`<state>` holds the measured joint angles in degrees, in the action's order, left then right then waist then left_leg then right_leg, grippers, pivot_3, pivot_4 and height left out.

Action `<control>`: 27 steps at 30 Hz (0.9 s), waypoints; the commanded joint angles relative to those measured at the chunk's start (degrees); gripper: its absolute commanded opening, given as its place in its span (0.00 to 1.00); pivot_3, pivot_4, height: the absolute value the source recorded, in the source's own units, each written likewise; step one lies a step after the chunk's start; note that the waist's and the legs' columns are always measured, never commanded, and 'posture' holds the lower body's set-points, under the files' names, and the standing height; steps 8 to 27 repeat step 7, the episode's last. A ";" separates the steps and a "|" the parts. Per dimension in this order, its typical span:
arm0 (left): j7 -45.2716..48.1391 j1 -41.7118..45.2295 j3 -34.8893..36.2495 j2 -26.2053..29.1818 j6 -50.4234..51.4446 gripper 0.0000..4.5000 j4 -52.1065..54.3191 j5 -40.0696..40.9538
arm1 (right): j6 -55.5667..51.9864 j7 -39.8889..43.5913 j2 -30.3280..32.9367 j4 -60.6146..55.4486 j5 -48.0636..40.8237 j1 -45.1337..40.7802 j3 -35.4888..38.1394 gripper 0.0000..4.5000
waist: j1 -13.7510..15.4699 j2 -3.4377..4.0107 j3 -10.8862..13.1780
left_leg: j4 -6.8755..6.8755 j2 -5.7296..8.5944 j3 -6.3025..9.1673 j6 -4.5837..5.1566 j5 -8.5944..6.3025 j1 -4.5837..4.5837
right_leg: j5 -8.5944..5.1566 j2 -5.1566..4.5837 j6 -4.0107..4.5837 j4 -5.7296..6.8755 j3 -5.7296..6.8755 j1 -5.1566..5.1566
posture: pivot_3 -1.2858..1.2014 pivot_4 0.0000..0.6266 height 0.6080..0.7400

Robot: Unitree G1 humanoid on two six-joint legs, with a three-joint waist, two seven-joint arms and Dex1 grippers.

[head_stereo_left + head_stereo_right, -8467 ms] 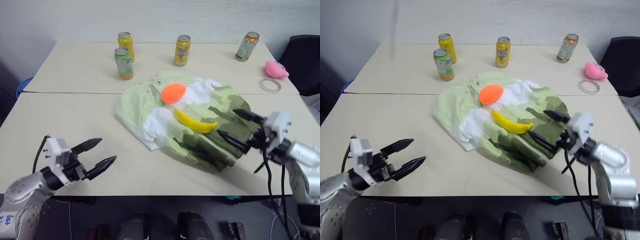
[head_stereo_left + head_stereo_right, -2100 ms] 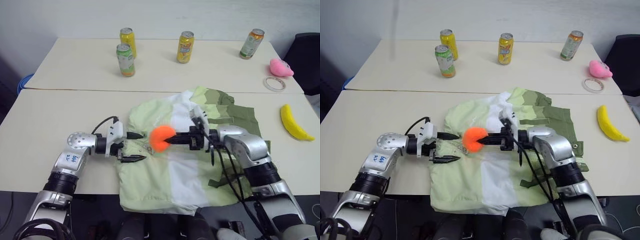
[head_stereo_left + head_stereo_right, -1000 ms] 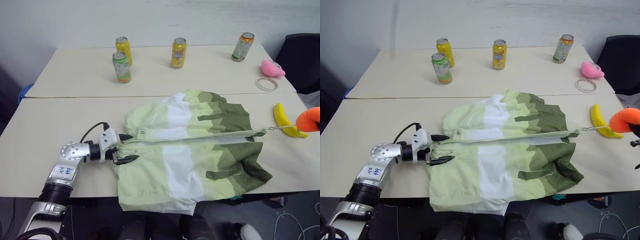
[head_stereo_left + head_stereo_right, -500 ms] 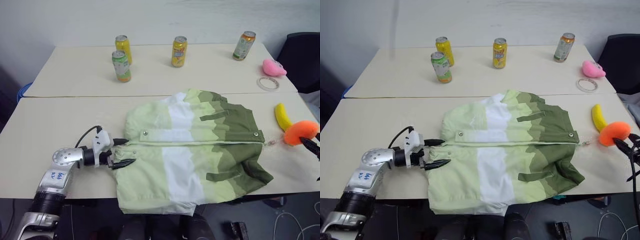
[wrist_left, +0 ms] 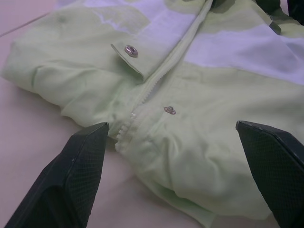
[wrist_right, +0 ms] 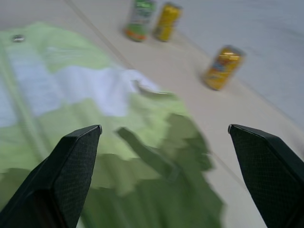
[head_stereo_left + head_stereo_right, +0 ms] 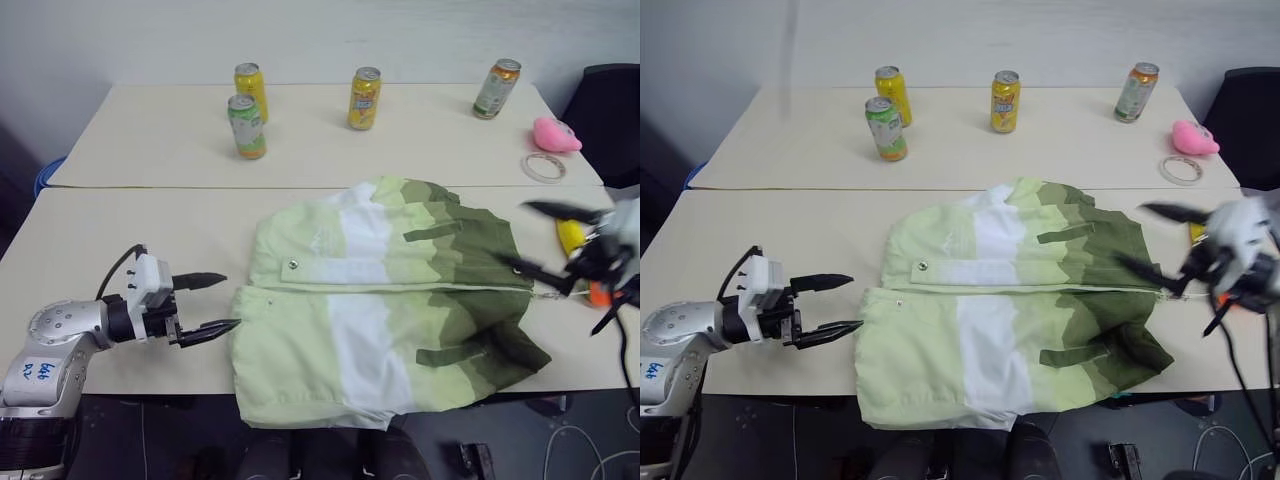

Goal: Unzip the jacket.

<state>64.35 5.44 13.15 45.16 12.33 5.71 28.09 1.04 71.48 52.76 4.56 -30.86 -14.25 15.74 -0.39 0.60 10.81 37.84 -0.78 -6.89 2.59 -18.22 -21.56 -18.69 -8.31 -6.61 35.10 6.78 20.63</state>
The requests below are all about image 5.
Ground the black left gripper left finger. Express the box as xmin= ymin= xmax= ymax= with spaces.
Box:
xmin=4 ymin=122 xmax=110 ymax=228

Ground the light green and white jacket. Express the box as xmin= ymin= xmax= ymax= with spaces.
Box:
xmin=0 ymin=0 xmax=304 ymax=228

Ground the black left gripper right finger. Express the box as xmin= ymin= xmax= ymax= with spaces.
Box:
xmin=235 ymin=120 xmax=304 ymax=228

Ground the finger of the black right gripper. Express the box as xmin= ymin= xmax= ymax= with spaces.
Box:
xmin=256 ymin=0 xmax=285 ymax=22
xmin=287 ymin=0 xmax=304 ymax=26

